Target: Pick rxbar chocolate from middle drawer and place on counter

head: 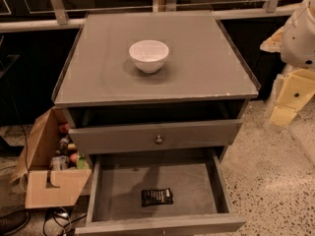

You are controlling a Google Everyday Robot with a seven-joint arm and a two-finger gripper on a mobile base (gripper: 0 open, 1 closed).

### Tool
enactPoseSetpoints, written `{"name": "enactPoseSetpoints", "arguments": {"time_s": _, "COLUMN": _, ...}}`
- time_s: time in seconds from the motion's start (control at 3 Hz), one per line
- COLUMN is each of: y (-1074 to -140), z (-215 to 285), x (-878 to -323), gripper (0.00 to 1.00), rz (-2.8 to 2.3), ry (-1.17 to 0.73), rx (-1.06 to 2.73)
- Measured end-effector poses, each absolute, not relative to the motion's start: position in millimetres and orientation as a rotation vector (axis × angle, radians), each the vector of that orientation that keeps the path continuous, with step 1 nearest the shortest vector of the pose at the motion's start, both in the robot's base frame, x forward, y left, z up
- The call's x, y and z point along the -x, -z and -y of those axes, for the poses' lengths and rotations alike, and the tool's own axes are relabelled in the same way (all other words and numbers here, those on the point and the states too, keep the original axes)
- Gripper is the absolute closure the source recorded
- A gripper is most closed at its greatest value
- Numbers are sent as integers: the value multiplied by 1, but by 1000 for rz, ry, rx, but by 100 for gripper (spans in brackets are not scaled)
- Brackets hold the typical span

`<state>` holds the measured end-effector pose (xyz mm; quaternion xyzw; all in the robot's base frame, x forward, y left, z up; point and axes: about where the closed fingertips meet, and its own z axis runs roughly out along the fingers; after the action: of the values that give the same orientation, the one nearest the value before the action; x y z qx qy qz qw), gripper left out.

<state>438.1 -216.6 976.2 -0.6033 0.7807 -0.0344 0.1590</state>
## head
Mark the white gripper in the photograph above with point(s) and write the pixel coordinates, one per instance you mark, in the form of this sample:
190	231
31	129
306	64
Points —
299	41

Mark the black rxbar chocolate wrapper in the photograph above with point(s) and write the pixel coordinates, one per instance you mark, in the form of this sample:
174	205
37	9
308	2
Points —
156	197

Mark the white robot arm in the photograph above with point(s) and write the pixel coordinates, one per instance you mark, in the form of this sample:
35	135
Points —
295	41

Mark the round metal drawer knob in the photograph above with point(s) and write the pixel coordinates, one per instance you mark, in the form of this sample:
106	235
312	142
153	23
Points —
159	140

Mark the grey drawer cabinet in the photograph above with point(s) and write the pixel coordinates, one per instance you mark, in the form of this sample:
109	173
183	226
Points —
203	78

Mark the grey middle drawer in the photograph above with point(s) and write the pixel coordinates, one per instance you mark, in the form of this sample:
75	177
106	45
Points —
201	203

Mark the grey drawer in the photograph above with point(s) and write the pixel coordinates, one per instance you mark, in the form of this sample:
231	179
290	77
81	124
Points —
129	138
201	203

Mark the grey top drawer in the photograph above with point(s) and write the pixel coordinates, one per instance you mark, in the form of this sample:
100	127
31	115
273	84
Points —
129	138

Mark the white ceramic bowl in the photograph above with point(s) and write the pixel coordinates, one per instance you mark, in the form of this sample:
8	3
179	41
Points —
149	55

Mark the green packet in box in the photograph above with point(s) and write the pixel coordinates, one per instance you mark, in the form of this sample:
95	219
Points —
82	162

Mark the red round item in box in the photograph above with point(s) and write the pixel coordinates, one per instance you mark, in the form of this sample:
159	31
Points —
64	128

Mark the red apple in box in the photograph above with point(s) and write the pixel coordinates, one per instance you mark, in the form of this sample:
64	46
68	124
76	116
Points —
73	158

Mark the dark bottle in box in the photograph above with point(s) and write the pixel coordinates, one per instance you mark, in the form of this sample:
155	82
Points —
63	145

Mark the silver can in box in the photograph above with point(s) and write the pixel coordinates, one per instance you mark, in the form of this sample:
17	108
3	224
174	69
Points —
59	163

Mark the open cardboard box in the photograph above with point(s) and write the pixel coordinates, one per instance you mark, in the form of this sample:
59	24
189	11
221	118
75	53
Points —
48	188

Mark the metal window rail frame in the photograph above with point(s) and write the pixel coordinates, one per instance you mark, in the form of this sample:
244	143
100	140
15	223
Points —
27	15

